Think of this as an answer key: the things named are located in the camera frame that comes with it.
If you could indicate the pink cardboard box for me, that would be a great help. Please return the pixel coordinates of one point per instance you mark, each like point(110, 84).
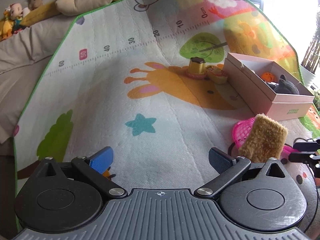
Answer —
point(244, 75)

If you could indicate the orange brown plush toy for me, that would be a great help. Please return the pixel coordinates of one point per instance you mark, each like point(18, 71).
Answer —
point(266, 140)

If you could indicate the yellow duck plush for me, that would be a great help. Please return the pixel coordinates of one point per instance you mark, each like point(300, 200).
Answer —
point(6, 26)

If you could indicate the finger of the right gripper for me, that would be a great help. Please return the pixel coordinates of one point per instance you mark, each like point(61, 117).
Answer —
point(301, 144)
point(299, 157)

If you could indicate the pink plastic basket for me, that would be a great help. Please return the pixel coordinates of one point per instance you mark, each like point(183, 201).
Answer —
point(241, 131)

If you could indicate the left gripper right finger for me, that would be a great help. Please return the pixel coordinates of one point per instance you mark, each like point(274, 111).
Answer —
point(230, 172)

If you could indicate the small doll pink face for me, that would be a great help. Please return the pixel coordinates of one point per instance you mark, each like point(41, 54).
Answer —
point(17, 13)

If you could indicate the colourful cartoon play mat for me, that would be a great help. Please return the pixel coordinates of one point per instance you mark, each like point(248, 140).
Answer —
point(118, 79)

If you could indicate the orange pumpkin toy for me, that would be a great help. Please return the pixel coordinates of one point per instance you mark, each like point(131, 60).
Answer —
point(268, 77)

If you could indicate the grey sofa cushion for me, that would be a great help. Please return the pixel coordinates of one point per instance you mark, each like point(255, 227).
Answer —
point(23, 59)

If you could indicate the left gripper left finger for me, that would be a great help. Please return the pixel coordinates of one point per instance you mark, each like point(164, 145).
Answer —
point(95, 171)

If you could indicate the black plush toy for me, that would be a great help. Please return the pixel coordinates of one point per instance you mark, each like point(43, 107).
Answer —
point(284, 86)

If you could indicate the yellow toy food piece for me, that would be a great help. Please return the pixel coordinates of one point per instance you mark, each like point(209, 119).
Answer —
point(217, 75)

